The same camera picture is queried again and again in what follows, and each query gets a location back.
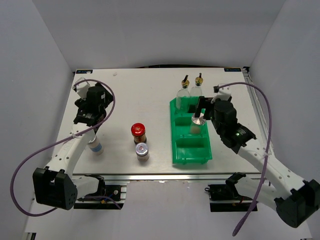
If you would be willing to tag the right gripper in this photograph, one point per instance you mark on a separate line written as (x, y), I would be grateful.
(208, 105)

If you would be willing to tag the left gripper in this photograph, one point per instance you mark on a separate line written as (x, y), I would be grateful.
(108, 98)

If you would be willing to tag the dark sauce glass bottle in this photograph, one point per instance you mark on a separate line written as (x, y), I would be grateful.
(195, 93)

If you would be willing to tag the clear oil bottle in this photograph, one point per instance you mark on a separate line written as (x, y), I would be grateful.
(183, 92)

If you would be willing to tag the silver lid spice jar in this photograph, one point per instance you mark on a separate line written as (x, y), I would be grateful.
(197, 125)

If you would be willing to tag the blue label white jar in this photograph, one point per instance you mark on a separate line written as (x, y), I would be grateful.
(95, 146)

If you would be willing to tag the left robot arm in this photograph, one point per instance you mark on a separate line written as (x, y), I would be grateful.
(53, 184)

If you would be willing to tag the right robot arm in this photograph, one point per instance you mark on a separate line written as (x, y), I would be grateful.
(293, 198)

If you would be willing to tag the left table logo sticker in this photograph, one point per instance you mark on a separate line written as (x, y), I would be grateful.
(84, 71)

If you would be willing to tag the table logo sticker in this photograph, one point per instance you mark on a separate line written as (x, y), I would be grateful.
(84, 71)
(232, 69)

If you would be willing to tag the right table logo sticker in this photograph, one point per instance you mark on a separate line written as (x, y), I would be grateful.
(232, 69)

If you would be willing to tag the green divided bin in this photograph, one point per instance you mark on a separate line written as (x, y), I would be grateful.
(189, 145)

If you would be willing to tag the red lid sauce jar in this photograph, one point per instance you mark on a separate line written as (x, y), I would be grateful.
(138, 132)

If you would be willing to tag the small silver lid jar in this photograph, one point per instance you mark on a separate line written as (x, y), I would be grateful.
(142, 151)

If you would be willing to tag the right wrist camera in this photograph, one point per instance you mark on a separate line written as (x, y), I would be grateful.
(221, 93)

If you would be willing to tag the right aluminium rail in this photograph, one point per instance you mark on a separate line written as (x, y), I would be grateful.
(258, 110)

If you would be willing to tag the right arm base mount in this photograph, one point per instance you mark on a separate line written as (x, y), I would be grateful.
(222, 200)

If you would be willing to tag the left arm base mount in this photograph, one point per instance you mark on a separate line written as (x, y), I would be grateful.
(105, 195)

